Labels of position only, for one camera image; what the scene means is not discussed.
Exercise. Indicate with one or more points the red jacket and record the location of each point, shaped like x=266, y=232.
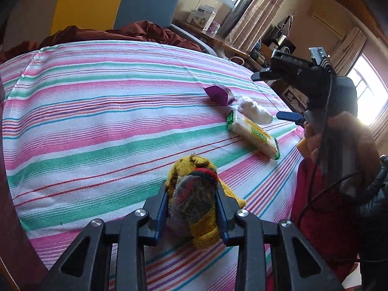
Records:
x=321, y=224

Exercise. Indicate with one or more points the green and white biscuit packet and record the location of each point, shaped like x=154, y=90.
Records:
x=253, y=133

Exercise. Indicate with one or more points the white printed boxes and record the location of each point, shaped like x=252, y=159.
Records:
x=201, y=16

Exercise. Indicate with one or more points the beige patterned curtain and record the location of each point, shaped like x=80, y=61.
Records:
x=348, y=51
x=257, y=9

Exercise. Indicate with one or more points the yellow patterned sock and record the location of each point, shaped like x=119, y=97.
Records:
x=194, y=200

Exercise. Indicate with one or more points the yellow blue grey headboard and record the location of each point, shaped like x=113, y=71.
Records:
x=91, y=3

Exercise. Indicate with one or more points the wooden desk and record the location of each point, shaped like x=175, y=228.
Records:
x=224, y=44

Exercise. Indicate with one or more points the maroon blanket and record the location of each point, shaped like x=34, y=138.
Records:
x=121, y=33

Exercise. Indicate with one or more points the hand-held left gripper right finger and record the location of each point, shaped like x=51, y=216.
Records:
x=220, y=218

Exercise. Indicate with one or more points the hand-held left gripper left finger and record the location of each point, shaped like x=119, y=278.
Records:
x=160, y=218

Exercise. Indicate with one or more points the striped bedsheet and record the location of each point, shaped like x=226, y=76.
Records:
x=91, y=127

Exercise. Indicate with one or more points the purple snack packet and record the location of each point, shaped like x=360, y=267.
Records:
x=219, y=94

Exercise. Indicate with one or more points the white plastic bag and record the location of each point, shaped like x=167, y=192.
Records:
x=254, y=110

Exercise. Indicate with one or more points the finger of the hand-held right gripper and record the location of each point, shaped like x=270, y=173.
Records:
x=265, y=75
x=289, y=116

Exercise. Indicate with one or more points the person's right hand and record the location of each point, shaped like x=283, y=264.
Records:
x=348, y=145

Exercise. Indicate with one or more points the black and silver stereo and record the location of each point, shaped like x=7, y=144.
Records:
x=280, y=41

